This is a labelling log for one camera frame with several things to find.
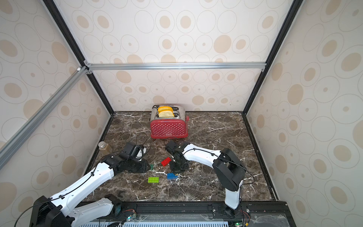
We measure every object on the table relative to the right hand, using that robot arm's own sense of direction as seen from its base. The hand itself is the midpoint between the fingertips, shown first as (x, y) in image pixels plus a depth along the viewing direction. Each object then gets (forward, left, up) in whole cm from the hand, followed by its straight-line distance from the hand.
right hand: (174, 176), depth 83 cm
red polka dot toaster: (+29, +5, +10) cm, 31 cm away
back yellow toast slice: (+39, +9, +19) cm, 44 cm away
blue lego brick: (+1, +2, -1) cm, 2 cm away
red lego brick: (+9, +7, -1) cm, 11 cm away
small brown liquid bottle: (+13, +45, +6) cm, 47 cm away
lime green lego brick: (-2, +12, -2) cm, 13 cm away
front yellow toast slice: (+34, +7, +17) cm, 39 cm away
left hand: (+2, +12, +8) cm, 15 cm away
